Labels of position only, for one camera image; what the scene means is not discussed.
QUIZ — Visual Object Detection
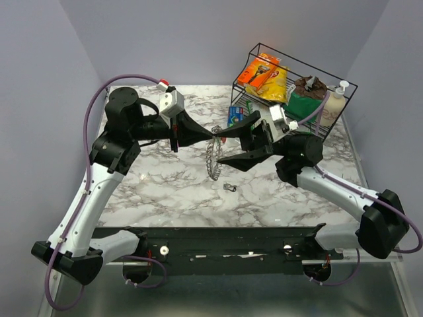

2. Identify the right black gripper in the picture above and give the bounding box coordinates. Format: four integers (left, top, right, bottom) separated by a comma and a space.
213, 110, 292, 173

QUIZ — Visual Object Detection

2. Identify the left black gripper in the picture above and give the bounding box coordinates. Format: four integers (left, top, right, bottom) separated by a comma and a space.
130, 108, 213, 151

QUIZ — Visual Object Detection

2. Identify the silver keyring chain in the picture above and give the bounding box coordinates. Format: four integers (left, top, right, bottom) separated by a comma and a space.
205, 125, 224, 181

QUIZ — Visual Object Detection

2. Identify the small silver key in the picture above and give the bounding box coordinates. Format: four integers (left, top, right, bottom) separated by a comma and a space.
223, 183, 237, 192

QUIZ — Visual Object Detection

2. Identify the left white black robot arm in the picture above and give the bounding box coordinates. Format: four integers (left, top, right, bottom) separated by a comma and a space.
31, 87, 212, 285

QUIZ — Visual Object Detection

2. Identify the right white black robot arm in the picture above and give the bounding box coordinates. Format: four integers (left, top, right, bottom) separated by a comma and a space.
215, 111, 410, 259

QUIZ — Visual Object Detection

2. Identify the blue green small box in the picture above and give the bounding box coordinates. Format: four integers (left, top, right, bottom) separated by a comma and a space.
227, 106, 246, 127

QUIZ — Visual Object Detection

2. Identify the green white snack packet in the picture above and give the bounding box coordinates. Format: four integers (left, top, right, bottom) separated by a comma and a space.
246, 100, 260, 115

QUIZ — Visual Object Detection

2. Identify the yellow chips bag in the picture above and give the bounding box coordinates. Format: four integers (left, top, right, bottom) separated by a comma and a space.
245, 67, 288, 102

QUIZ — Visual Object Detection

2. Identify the orange razor box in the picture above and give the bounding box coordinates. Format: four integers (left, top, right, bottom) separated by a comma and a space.
237, 53, 280, 92

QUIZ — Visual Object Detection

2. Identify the green brown paper bag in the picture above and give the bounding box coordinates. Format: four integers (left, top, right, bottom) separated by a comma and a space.
284, 76, 328, 121

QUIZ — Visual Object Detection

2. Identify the cream pump lotion bottle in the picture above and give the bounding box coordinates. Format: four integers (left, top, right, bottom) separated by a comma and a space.
319, 80, 350, 127

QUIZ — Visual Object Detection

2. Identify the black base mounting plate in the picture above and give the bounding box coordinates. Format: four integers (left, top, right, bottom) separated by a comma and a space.
92, 223, 344, 277

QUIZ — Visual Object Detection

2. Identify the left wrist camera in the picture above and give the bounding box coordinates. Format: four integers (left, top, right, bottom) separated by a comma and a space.
159, 90, 184, 118

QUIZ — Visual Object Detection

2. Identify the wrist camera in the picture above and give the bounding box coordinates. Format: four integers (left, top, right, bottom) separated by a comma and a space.
159, 90, 184, 118
264, 104, 299, 142

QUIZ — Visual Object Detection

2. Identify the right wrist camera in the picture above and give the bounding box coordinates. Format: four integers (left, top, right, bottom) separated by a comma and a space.
264, 104, 299, 142

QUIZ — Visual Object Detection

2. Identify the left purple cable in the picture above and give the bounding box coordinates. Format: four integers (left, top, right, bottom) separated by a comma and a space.
44, 73, 170, 311

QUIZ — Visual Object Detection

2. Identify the purple cable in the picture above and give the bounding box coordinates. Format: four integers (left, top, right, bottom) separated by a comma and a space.
290, 90, 423, 287
44, 73, 170, 311

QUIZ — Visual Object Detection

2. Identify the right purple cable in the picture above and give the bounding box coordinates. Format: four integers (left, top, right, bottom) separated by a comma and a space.
290, 90, 423, 287

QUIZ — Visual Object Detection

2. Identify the black wire shelf rack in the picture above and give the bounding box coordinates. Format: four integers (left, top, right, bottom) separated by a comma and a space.
228, 43, 358, 139

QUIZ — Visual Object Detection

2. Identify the aluminium extrusion rail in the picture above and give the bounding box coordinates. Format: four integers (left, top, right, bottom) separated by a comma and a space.
105, 244, 404, 265

